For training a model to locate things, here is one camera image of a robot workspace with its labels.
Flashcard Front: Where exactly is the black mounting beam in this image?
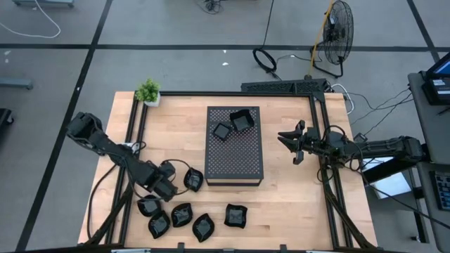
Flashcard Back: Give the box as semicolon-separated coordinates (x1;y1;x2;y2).
361;150;432;183

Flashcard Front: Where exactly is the black perforated metal shelf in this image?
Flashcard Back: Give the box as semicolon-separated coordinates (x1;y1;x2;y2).
204;105;265;187

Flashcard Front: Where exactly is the thin black cable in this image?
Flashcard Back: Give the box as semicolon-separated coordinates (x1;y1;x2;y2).
351;87;415;136

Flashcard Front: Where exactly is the black floor fan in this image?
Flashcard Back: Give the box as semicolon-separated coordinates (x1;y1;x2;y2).
311;0;355;79

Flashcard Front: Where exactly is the long white floor cable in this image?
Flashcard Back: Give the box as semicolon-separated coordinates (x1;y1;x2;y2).
0;0;62;39

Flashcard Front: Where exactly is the grey side table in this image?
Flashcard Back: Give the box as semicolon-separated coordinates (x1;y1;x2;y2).
407;72;450;253

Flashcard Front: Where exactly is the green plant in white pot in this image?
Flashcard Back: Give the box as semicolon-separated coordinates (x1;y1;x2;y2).
134;78;162;108

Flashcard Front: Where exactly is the black keypad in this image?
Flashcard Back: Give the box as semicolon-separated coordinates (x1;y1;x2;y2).
430;170;450;212

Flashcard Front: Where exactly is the silver aluminium bracket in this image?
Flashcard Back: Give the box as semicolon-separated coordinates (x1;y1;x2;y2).
111;247;151;253

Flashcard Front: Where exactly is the yellow hanging cable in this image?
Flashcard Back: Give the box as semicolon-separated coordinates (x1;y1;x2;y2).
307;0;335;77

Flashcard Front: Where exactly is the grey floor foot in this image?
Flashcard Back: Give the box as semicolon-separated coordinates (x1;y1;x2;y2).
0;77;34;91

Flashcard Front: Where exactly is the wavy square black plate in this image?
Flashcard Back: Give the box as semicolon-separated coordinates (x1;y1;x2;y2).
229;109;255;134
224;203;248;229

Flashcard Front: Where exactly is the coiled black floor cable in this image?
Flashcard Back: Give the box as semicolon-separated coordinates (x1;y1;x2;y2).
252;0;282;80

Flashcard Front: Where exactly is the black cable bundle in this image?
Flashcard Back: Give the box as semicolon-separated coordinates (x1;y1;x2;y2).
195;0;226;15

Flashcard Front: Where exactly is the small square black plate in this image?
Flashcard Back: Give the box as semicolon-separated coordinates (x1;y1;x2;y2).
212;122;233;142

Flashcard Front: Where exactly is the black monitor with blue screen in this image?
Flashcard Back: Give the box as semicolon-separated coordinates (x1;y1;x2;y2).
425;52;450;80

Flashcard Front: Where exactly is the black wheeled base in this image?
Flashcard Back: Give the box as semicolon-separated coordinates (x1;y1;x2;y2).
0;108;15;127

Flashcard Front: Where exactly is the leaf-shaped black plate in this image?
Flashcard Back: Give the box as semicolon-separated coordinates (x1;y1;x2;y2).
170;202;194;228
183;167;205;193
147;209;172;240
191;212;216;243
136;194;162;218

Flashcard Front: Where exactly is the short white power cable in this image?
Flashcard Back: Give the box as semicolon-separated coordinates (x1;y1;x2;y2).
330;83;356;115

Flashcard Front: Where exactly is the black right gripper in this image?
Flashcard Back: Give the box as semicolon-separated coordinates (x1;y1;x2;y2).
276;119;321;166

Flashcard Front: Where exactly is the grey cart base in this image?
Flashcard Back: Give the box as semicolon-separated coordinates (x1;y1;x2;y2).
12;0;75;8

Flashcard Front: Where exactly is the black device with labels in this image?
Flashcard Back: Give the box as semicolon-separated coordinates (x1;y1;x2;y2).
420;72;450;106

